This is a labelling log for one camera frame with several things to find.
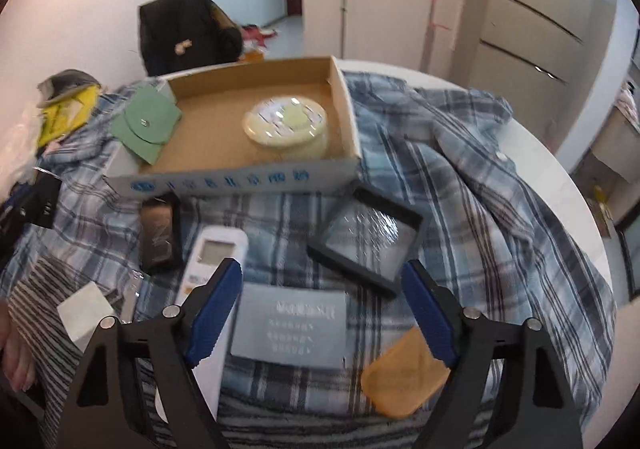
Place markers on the pink pole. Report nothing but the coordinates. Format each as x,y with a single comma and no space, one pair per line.
431,29

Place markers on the black square display frame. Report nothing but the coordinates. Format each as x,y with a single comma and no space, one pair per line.
365,234

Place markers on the black white striped cloth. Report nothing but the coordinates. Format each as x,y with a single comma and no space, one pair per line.
45,289

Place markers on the person's left forearm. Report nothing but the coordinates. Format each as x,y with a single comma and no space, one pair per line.
15,349

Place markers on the red things on floor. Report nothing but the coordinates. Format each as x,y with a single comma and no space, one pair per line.
257,35

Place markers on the green snap pouch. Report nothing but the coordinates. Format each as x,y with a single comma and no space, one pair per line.
145,124

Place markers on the black bag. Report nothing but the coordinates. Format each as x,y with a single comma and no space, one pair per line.
180,24

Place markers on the white remote control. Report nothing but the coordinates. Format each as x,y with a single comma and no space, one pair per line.
215,249

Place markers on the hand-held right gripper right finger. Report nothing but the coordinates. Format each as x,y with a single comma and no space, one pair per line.
427,314

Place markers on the round yellow lidded container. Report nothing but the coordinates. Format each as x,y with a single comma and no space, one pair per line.
285,121

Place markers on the black packet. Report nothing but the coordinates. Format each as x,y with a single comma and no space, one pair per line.
40,204

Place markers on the blue plaid shirt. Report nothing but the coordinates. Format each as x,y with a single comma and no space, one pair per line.
475,229

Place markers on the orange translucent plastic piece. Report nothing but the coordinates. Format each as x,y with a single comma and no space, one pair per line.
400,379

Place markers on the white small box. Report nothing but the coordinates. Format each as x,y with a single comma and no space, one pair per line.
85,311

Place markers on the shallow cardboard box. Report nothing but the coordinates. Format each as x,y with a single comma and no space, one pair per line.
215,129

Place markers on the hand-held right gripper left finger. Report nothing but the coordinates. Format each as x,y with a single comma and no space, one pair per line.
215,314

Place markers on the grey card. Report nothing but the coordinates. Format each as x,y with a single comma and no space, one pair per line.
290,324

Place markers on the yellow and grey bag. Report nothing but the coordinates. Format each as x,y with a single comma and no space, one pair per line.
65,114

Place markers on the dark brown small box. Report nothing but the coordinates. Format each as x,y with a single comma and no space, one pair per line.
160,234

